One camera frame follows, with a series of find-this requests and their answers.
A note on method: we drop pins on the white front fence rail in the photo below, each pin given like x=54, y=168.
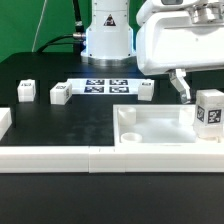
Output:
x=122, y=159

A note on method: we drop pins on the white square tabletop part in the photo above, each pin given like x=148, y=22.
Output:
x=156, y=124

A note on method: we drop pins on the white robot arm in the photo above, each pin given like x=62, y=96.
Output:
x=111, y=41

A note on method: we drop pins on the white left fence piece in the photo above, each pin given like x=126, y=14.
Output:
x=5, y=121

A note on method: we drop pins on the white sheet with tags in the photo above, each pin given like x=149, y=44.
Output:
x=105, y=86

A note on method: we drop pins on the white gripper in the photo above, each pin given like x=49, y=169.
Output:
x=170, y=41

